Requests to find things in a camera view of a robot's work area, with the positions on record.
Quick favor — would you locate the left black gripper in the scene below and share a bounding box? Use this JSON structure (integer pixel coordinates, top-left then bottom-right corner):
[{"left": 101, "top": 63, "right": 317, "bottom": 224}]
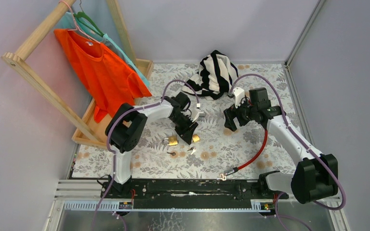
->
[{"left": 168, "top": 113, "right": 198, "bottom": 145}]

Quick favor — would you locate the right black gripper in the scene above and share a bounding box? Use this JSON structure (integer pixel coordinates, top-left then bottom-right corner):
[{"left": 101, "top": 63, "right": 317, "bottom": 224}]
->
[{"left": 223, "top": 95, "right": 257, "bottom": 132}]

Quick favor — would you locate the brass padlock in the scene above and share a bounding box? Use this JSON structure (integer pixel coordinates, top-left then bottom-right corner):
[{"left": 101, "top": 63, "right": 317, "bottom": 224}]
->
[
  {"left": 192, "top": 134, "right": 200, "bottom": 142},
  {"left": 162, "top": 135, "right": 178, "bottom": 146}
]

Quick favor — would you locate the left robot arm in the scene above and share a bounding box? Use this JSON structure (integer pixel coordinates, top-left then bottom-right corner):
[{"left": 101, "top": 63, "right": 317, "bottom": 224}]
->
[{"left": 105, "top": 92, "right": 203, "bottom": 198}]

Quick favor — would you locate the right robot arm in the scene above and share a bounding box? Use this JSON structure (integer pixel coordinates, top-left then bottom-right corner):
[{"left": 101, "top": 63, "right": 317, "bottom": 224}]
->
[{"left": 224, "top": 87, "right": 339, "bottom": 204}]

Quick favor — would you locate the floral tablecloth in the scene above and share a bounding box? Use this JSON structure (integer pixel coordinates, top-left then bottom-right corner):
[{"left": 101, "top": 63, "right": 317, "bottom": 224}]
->
[{"left": 71, "top": 64, "right": 300, "bottom": 179}]

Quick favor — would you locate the black white striped cloth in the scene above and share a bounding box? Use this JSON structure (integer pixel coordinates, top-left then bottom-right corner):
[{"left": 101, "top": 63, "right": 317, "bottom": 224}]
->
[{"left": 181, "top": 50, "right": 239, "bottom": 100}]

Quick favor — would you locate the orange t-shirt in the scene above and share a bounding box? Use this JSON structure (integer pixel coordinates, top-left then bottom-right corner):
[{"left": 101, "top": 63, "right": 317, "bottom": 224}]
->
[{"left": 54, "top": 29, "right": 152, "bottom": 123}]

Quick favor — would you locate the wooden clothes rack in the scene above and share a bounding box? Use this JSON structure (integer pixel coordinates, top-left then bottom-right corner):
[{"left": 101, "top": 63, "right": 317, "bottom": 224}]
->
[{"left": 1, "top": 0, "right": 154, "bottom": 149}]

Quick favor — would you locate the pink hanger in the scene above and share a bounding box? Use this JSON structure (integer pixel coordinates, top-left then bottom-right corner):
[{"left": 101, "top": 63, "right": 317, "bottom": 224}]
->
[{"left": 58, "top": 0, "right": 100, "bottom": 43}]

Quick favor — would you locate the green hanger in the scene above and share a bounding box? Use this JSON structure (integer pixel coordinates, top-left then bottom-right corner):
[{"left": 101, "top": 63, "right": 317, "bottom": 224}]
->
[{"left": 74, "top": 0, "right": 104, "bottom": 37}]

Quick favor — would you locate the light blue shirt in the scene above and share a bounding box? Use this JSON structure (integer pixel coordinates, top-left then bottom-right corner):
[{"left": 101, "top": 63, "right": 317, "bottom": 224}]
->
[{"left": 59, "top": 12, "right": 150, "bottom": 87}]

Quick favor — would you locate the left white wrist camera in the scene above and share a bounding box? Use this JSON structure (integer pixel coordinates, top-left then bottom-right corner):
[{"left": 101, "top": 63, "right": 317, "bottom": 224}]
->
[{"left": 189, "top": 103, "right": 205, "bottom": 122}]

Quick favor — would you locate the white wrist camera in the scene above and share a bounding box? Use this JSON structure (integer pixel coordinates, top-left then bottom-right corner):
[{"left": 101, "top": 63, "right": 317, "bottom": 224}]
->
[
  {"left": 228, "top": 87, "right": 245, "bottom": 110},
  {"left": 189, "top": 103, "right": 205, "bottom": 122}
]

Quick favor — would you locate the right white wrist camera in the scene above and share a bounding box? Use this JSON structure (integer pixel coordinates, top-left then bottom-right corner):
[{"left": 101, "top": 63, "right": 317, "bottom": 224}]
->
[{"left": 228, "top": 87, "right": 245, "bottom": 110}]

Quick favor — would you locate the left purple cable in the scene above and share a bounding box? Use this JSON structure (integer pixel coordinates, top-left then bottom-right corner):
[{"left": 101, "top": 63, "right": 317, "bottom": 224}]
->
[{"left": 91, "top": 79, "right": 201, "bottom": 231}]

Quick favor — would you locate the purple cable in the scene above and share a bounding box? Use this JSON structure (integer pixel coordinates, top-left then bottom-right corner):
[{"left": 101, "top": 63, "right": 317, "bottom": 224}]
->
[
  {"left": 229, "top": 74, "right": 347, "bottom": 231},
  {"left": 91, "top": 79, "right": 201, "bottom": 231}
]

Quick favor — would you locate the red cable lock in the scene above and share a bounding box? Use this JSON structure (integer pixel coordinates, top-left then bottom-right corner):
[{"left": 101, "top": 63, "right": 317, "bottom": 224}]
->
[{"left": 219, "top": 95, "right": 269, "bottom": 181}]

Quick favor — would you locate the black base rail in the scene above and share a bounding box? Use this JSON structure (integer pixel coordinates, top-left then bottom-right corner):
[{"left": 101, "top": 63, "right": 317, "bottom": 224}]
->
[{"left": 100, "top": 179, "right": 280, "bottom": 209}]

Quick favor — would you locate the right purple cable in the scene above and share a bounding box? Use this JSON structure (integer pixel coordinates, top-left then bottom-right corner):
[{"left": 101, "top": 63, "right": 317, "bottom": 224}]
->
[{"left": 229, "top": 74, "right": 347, "bottom": 231}]

